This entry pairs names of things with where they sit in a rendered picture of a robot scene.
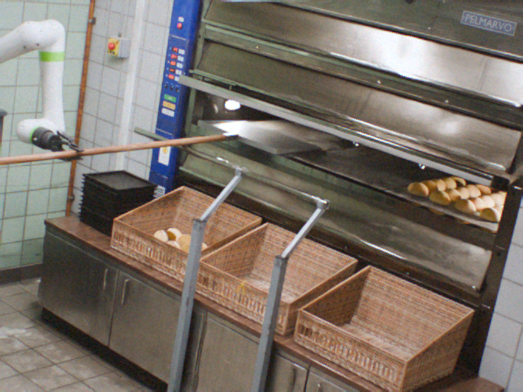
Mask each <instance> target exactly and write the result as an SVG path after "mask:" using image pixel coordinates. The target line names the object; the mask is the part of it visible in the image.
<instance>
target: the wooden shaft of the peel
mask: <svg viewBox="0 0 523 392"><path fill-rule="evenodd" d="M225 140H226V136H225V135H213V136H205V137H197V138H183V139H175V140H168V141H160V142H146V143H138V144H130V145H116V146H108V147H100V148H92V149H84V150H85V152H77V151H75V150H71V151H63V152H49V153H41V154H33V155H25V156H11V157H3V158H0V166H1V165H9V164H16V163H29V162H36V161H44V160H51V159H64V158H72V157H79V156H92V155H99V154H107V153H114V152H127V151H135V150H143V149H156V148H163V147H171V146H178V145H191V144H198V143H206V142H219V141H225Z"/></svg>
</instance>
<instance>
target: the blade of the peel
mask: <svg viewBox="0 0 523 392"><path fill-rule="evenodd" d="M198 126H199V127H202V128H205V129H208V130H210V131H214V132H216V133H219V134H225V133H233V132H234V133H237V134H238V141H240V142H243V143H246V144H249V145H252V146H254V147H257V148H259V149H263V150H265V151H267V152H271V153H273V154H276V155H278V154H285V153H291V152H302V151H308V150H314V149H322V148H320V147H317V146H316V145H312V144H309V143H306V142H302V141H300V140H298V139H295V138H291V137H289V136H286V135H283V134H280V133H278V132H275V131H271V130H269V129H267V128H263V127H260V126H257V125H255V124H251V123H249V122H246V121H198Z"/></svg>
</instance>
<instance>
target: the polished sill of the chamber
mask: <svg viewBox="0 0 523 392"><path fill-rule="evenodd" d="M191 131H193V132H194V133H197V134H200V135H203V136H213V135H220V134H219V133H216V132H214V131H210V130H208V129H205V128H202V127H199V126H198V124H191ZM219 142H222V143H224V144H226V145H230V146H232V147H234V148H237V149H240V150H243V151H245V152H249V153H250V154H253V155H256V156H259V157H261V158H263V159H267V160H269V161H272V162H274V163H278V164H280V165H282V166H286V167H288V168H290V169H293V170H296V171H299V172H301V173H305V174H306V175H309V176H312V177H315V178H318V179H319V180H323V181H325V182H328V183H330V184H334V185H336V186H338V187H342V188H344V189H346V190H349V191H352V192H355V193H357V194H361V195H363V196H365V197H368V198H371V199H374V200H375V201H379V202H381V203H384V204H386V205H390V206H392V207H394V208H398V209H400V210H403V211H405V212H408V213H411V214H413V215H417V216H419V217H421V218H424V219H427V220H430V221H431V222H435V223H437V224H440V225H442V226H446V227H448V228H450V229H454V230H456V231H459V232H461V233H464V234H467V235H469V236H473V237H475V238H477V239H480V240H483V241H486V242H487V243H491V244H494V240H495V237H496V234H497V232H496V231H493V230H491V229H487V228H485V227H482V226H479V225H476V224H474V223H472V222H468V221H465V220H464V219H460V218H457V217H455V216H453V215H449V214H447V213H444V212H441V211H438V210H436V209H433V208H430V207H427V206H425V205H421V204H419V203H416V202H414V201H410V200H409V199H406V198H402V197H400V196H398V195H395V194H392V193H389V192H387V191H383V190H381V189H378V188H376V187H372V186H370V185H367V184H364V183H361V182H359V181H357V180H353V179H351V178H348V177H344V176H343V175H340V174H337V173H334V172H332V171H329V170H326V169H323V168H321V167H319V166H315V165H312V164H310V163H306V162H304V161H302V160H299V159H295V158H293V157H291V156H287V155H285V154H278V155H276V154H273V153H271V152H267V151H265V150H263V149H259V148H257V147H254V146H252V145H249V144H246V143H243V142H240V141H238V140H236V141H228V142H225V141H219Z"/></svg>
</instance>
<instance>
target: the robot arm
mask: <svg viewBox="0 0 523 392"><path fill-rule="evenodd" d="M35 50H38V57H39V66H40V78H41V88H42V118H41V119H26V120H24V121H21V122H20V123H19V124H18V126H17V129H16V134H17V137H18V138H19V140H20V141H21V142H24V143H26V144H32V145H35V146H36V147H39V148H41V149H44V150H47V149H48V150H50V151H52V152H63V151H66V150H65V149H64V148H62V145H67V146H69V148H70V149H73V150H75V151H77V152H85V150H84V149H81V148H79V146H78V145H77V144H75V143H74V142H73V141H74V138H72V137H70V136H69V135H67V134H66V133H65V122H64V114H63V73H64V64H65V30H64V27H63V26H62V25H61V24H60V23H59V22H58V21H56V20H53V19H49V20H45V21H42V22H33V21H29V22H25V23H23V24H22V25H21V26H19V27H17V28H16V29H14V30H13V31H12V32H10V33H8V34H7V35H5V36H3V37H2V38H0V64H1V63H3V62H6V61H8V60H10V59H13V58H15V57H18V56H20V55H22V54H26V53H29V52H31V51H35ZM61 138H64V139H65V140H67V141H68V142H67V141H63V140H61ZM60 160H63V161H66V162H71V161H72V160H78V161H80V160H83V158H82V157H80V156H79V157H72V158H64V159H60Z"/></svg>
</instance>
